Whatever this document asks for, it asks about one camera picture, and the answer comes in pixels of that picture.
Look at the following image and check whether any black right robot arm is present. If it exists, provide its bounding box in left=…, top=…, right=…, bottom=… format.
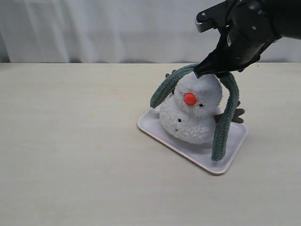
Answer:
left=193, top=0, right=301, bottom=78

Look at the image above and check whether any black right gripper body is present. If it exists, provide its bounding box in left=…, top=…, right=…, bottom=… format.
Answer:
left=214, top=9, right=281, bottom=72

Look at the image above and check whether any white plush snowman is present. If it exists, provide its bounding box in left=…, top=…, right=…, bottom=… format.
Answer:
left=159, top=69, right=246, bottom=145

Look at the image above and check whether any white rectangular tray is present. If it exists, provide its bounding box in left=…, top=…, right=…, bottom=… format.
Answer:
left=137, top=109, right=248, bottom=176

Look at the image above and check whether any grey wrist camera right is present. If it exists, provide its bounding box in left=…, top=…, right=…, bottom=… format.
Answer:
left=195, top=0, right=236, bottom=33

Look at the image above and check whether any white curtain backdrop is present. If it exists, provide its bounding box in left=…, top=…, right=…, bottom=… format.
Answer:
left=0, top=0, right=301, bottom=64

